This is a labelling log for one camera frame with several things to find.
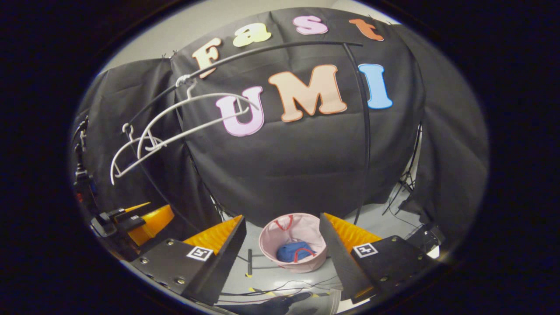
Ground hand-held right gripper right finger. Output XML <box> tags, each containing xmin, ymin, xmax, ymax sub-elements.
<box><xmin>319</xmin><ymin>213</ymin><xmax>440</xmax><ymax>305</ymax></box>

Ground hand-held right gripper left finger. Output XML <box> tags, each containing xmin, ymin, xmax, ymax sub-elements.
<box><xmin>127</xmin><ymin>214</ymin><xmax>248</xmax><ymax>307</ymax></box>

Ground pink laundry hamper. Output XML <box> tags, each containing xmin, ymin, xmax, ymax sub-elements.
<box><xmin>259</xmin><ymin>213</ymin><xmax>328</xmax><ymax>274</ymax></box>

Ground blue corduroy jacket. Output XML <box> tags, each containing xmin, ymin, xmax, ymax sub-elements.
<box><xmin>276</xmin><ymin>241</ymin><xmax>316</xmax><ymax>263</ymax></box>

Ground white plastic hanger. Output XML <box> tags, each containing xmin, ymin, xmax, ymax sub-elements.
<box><xmin>137</xmin><ymin>75</ymin><xmax>259</xmax><ymax>159</ymax></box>
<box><xmin>110</xmin><ymin>123</ymin><xmax>169</xmax><ymax>185</ymax></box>

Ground black clothes rack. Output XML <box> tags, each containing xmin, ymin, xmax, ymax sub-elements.
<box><xmin>125</xmin><ymin>41</ymin><xmax>372</xmax><ymax>226</ymax></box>

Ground black backdrop stand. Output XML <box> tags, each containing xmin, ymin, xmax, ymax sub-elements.
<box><xmin>381</xmin><ymin>122</ymin><xmax>423</xmax><ymax>216</ymax></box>
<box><xmin>209</xmin><ymin>195</ymin><xmax>229</xmax><ymax>222</ymax></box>

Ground black floor box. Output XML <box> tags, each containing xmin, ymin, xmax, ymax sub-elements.
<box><xmin>405</xmin><ymin>224</ymin><xmax>443</xmax><ymax>259</ymax></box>

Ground black floor cables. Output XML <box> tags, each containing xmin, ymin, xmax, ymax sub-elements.
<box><xmin>219</xmin><ymin>276</ymin><xmax>346</xmax><ymax>305</ymax></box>

